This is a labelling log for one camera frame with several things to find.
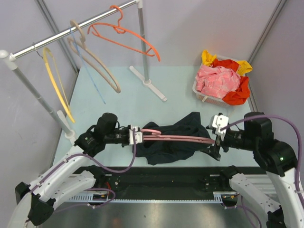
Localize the pink hanger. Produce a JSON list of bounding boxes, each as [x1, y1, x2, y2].
[[141, 129, 215, 144]]

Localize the dark navy shorts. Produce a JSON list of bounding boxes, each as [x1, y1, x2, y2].
[[136, 112, 210, 165]]

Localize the yellow hanger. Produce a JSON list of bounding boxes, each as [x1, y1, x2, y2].
[[42, 47, 75, 123]]

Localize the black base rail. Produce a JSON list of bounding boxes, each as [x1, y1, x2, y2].
[[94, 167, 266, 200]]

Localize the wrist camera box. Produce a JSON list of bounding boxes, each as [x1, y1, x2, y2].
[[209, 114, 229, 141], [128, 125, 143, 145]]

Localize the purple cable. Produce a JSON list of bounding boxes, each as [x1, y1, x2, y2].
[[28, 128, 138, 198], [220, 114, 304, 200]]

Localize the white cable duct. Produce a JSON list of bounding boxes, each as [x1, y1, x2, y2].
[[60, 191, 238, 205]]

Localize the white laundry basket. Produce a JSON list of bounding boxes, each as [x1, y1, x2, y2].
[[192, 55, 236, 107]]

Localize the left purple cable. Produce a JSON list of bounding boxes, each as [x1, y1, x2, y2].
[[28, 128, 138, 198]]

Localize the red orange garment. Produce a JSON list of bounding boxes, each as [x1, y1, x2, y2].
[[211, 58, 253, 105]]

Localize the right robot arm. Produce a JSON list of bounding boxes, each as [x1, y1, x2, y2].
[[207, 112, 304, 228]]

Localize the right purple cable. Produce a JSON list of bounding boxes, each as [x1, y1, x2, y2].
[[220, 114, 304, 200]]

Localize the beige hanger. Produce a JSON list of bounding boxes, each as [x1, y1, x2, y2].
[[67, 20, 121, 94]]

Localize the blue wire hanger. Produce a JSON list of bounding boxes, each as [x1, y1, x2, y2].
[[69, 26, 106, 104]]

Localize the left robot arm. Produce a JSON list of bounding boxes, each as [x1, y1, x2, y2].
[[8, 113, 143, 228]]

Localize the pink garment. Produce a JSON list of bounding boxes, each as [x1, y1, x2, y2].
[[195, 65, 241, 99]]

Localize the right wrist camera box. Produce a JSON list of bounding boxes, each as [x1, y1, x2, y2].
[[209, 114, 229, 141]]

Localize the orange hanger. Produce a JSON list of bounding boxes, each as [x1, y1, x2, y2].
[[87, 5, 161, 62]]

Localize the yellow garment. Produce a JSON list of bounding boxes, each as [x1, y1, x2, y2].
[[201, 50, 253, 76]]

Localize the clothes rack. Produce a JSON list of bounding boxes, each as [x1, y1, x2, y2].
[[0, 0, 168, 145]]

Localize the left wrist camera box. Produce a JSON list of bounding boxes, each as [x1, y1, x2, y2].
[[128, 125, 143, 145]]

